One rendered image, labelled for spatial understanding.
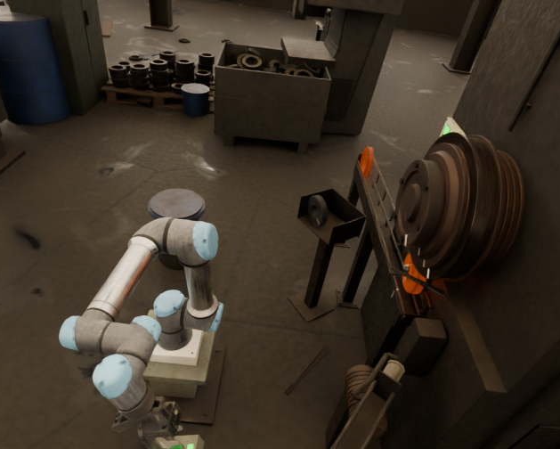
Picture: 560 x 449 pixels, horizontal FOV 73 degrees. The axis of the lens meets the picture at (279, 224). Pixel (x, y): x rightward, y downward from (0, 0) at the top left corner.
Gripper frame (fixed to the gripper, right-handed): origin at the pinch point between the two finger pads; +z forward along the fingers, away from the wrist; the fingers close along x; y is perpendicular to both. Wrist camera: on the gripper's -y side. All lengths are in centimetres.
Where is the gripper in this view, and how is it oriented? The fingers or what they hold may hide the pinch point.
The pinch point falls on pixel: (166, 441)
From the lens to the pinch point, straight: 119.3
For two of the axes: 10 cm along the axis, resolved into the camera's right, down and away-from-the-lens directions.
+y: 9.7, -1.5, -1.8
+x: 0.5, -6.2, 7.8
